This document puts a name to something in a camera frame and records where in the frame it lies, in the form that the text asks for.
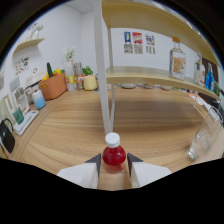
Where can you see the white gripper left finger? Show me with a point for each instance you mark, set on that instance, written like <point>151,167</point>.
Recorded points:
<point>81,173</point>

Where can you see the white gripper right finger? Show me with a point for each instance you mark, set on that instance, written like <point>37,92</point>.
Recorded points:
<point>146,173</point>

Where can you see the red liquid bottle white cap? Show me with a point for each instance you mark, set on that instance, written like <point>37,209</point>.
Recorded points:
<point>114,158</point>

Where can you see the clear bottle orange cap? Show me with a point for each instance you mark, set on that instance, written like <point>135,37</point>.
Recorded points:
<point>177,63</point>

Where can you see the light blue cup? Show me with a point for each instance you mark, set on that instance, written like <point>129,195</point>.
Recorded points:
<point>39,100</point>

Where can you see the green cup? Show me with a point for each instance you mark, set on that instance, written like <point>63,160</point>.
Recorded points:
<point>18,116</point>

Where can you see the clear drinking glass with ice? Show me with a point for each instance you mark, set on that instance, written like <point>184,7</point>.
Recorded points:
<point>203,140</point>

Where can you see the white tray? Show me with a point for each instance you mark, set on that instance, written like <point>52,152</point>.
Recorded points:
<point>28,120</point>

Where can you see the black bag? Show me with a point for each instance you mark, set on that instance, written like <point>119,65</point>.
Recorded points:
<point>7,138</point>

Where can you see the white bowl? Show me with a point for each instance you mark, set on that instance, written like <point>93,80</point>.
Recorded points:
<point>148,86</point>
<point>166,87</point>

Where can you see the blue rimmed bowl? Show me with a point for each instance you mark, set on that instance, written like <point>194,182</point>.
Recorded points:
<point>128,86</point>

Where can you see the orange storage basket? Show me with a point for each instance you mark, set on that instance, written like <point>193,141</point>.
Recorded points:
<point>53,88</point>

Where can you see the potted green plant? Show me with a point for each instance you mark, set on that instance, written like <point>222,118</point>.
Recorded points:
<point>90,83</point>

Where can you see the white wooden two-tier rack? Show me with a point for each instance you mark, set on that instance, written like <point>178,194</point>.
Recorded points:
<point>140,75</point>

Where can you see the metal tumbler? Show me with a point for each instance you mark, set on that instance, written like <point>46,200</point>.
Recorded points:
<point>78,68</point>

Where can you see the white vase with flowers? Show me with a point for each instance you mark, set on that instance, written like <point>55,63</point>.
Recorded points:
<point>68,68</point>

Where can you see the glass jar of limes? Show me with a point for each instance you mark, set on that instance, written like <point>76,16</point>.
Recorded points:
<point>216,89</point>

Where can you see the white ornament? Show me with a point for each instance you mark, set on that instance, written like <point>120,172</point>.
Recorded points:
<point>37,31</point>

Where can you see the white photo frame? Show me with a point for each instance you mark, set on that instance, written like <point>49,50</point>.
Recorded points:
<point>20,99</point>

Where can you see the multicolour wall poster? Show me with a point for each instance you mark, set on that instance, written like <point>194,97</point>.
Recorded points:
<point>150,44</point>

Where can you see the red wall poster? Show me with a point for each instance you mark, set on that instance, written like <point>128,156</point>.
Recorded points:
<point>137,42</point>

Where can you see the blue yellow wall poster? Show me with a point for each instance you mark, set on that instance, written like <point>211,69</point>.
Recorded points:
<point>127,41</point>

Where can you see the wooden wall shelf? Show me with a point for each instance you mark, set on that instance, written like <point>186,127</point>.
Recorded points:
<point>30,43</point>

